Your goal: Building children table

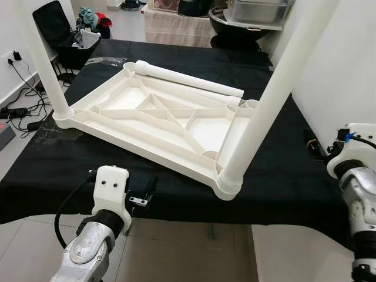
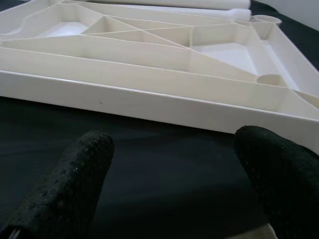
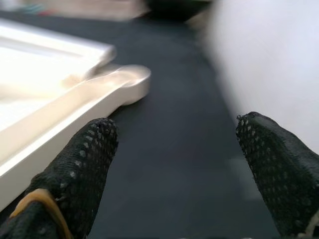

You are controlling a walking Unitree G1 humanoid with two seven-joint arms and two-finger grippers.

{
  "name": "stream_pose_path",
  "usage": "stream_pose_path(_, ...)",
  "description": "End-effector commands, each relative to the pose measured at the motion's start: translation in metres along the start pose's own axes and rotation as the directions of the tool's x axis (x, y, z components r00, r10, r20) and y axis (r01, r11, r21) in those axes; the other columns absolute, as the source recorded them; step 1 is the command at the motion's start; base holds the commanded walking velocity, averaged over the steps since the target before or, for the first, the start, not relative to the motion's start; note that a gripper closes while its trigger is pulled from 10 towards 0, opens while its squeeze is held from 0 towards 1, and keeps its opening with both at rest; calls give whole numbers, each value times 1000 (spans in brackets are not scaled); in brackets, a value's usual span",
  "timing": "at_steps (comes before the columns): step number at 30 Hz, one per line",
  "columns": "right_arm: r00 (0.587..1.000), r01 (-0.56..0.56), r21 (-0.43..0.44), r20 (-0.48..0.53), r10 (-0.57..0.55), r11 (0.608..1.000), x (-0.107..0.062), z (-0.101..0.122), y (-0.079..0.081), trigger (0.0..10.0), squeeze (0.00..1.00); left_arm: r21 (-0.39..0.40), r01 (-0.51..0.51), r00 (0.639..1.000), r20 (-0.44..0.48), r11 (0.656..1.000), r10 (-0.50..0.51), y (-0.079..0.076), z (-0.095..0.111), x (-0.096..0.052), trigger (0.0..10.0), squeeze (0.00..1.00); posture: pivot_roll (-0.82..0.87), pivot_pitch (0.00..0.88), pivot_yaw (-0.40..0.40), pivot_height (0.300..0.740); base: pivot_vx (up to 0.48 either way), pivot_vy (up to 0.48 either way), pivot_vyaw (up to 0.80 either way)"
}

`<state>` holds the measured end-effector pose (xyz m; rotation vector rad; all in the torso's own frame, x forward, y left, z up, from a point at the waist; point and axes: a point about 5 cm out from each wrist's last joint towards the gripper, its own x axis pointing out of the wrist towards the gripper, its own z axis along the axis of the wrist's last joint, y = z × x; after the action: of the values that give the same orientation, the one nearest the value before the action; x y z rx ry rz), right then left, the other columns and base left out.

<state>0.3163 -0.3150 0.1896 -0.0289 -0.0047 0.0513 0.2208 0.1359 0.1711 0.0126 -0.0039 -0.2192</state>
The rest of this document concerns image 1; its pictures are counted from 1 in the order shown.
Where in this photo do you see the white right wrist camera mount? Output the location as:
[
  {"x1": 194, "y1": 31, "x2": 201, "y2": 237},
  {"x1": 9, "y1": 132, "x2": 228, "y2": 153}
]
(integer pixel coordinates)
[{"x1": 326, "y1": 123, "x2": 376, "y2": 177}]

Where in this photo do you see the black floor cable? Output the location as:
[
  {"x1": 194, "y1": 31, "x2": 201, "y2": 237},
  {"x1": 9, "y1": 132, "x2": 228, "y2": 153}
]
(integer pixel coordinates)
[{"x1": 0, "y1": 59, "x2": 56, "y2": 133}]

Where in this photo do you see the red cloth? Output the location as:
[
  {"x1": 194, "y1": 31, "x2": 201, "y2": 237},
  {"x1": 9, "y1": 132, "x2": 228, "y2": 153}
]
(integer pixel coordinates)
[{"x1": 94, "y1": 13, "x2": 112, "y2": 30}]

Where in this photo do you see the black open bag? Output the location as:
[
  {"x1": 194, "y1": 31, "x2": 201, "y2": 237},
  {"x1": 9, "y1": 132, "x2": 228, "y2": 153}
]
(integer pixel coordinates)
[{"x1": 32, "y1": 0, "x2": 112, "y2": 70}]

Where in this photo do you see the grey box red label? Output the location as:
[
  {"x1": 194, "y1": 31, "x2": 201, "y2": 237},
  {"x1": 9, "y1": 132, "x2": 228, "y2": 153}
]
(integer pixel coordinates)
[{"x1": 0, "y1": 123, "x2": 15, "y2": 150}]

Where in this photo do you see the beige woven cloth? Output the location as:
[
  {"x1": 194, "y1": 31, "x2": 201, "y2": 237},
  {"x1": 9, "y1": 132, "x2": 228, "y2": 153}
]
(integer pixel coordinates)
[{"x1": 144, "y1": 8, "x2": 215, "y2": 49}]

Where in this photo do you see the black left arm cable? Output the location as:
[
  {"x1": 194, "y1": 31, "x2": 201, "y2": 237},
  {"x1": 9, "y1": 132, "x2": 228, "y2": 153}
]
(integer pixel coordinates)
[{"x1": 54, "y1": 170, "x2": 98, "y2": 249}]

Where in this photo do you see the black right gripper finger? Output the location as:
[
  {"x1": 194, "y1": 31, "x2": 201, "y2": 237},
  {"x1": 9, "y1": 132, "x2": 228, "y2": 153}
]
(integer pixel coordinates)
[{"x1": 303, "y1": 129, "x2": 325, "y2": 160}]

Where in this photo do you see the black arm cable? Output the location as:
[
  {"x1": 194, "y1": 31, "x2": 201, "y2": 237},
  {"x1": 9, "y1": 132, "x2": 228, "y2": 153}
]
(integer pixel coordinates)
[
  {"x1": 54, "y1": 170, "x2": 98, "y2": 249},
  {"x1": 350, "y1": 135, "x2": 376, "y2": 147}
]

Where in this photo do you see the white wall socket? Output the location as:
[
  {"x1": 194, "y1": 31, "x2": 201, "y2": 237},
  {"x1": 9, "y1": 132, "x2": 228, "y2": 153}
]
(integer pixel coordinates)
[{"x1": 3, "y1": 50, "x2": 24, "y2": 66}]

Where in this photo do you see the small black bag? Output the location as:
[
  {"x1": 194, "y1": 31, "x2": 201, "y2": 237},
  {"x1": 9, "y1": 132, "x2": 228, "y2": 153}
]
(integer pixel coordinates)
[{"x1": 178, "y1": 0, "x2": 213, "y2": 17}]

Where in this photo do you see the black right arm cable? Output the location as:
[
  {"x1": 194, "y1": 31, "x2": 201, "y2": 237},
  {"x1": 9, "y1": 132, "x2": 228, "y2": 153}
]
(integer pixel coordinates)
[{"x1": 350, "y1": 135, "x2": 376, "y2": 147}]

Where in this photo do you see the white plastic table top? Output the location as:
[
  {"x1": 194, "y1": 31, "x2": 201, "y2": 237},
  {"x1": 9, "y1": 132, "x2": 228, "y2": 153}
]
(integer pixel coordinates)
[{"x1": 53, "y1": 63, "x2": 262, "y2": 202}]

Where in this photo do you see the clear tape patch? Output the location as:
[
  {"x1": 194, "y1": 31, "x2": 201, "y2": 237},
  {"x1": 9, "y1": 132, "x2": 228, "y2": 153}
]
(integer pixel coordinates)
[{"x1": 35, "y1": 120, "x2": 77, "y2": 145}]

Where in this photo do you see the black power strip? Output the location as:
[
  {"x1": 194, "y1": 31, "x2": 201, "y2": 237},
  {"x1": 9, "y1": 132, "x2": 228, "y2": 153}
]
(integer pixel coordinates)
[{"x1": 0, "y1": 108, "x2": 27, "y2": 118}]

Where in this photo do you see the white plastic bag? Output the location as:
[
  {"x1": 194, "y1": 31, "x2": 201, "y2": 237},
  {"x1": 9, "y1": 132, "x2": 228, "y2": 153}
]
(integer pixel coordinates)
[{"x1": 75, "y1": 29, "x2": 100, "y2": 51}]

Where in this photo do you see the clear tape strip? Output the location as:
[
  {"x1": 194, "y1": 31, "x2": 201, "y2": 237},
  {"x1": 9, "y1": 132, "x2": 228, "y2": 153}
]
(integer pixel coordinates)
[{"x1": 88, "y1": 56, "x2": 127, "y2": 66}]

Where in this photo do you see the brown cardboard box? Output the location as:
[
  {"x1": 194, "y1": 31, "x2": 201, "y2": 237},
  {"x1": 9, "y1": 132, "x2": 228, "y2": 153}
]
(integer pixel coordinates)
[{"x1": 154, "y1": 0, "x2": 179, "y2": 12}]

